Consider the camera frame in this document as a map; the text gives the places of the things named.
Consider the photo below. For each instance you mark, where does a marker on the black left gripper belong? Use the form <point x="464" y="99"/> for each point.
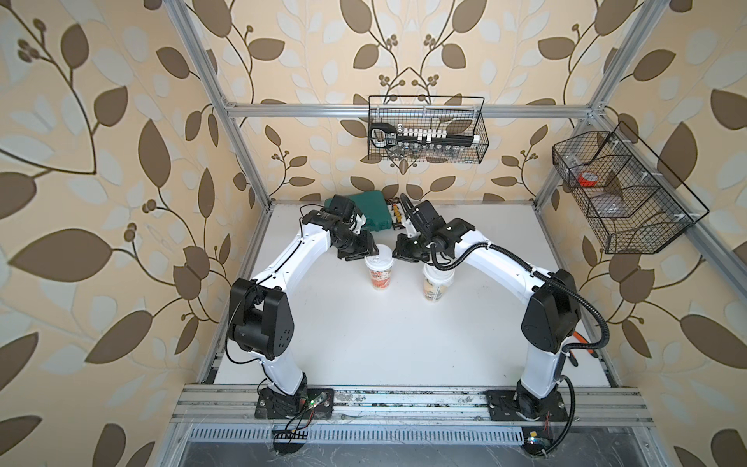
<point x="365" y="249"/>

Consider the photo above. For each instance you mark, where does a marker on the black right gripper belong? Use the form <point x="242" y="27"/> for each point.
<point x="401" y="243"/>

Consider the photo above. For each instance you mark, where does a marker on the clear plastic lid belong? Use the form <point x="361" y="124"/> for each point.
<point x="381" y="261"/>

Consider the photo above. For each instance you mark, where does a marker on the paper milk tea cup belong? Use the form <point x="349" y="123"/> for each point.
<point x="434" y="287"/>
<point x="381" y="278"/>

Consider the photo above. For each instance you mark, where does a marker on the white plastic cup lid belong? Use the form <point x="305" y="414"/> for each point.
<point x="438" y="277"/>

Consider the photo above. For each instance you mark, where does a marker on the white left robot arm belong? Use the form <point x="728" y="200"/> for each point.
<point x="261" y="321"/>

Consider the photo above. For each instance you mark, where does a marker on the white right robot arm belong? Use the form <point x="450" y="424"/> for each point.
<point x="557" y="319"/>

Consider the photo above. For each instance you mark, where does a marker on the green plastic tool case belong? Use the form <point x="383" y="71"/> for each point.
<point x="370" y="206"/>

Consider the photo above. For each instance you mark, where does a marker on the black screwdriver bit box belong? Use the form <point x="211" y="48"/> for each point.
<point x="396" y="211"/>

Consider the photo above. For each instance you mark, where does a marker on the red object in basket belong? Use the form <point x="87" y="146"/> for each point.
<point x="587" y="179"/>

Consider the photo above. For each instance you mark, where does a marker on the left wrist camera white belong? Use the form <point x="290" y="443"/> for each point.
<point x="358" y="223"/>

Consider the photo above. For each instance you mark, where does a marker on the black handled scissors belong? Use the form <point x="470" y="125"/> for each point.
<point x="383" y="135"/>

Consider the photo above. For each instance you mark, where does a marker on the black wire basket back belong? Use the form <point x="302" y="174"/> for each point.
<point x="433" y="128"/>

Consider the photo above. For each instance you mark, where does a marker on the black wire basket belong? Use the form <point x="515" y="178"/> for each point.
<point x="641" y="203"/>
<point x="433" y="128"/>

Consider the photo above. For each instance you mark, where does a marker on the orange handled pliers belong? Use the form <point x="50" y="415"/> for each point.
<point x="581" y="339"/>

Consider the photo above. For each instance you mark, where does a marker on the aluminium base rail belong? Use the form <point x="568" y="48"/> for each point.
<point x="396" y="415"/>

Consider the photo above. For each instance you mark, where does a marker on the black wire basket right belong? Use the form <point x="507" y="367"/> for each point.
<point x="641" y="203"/>

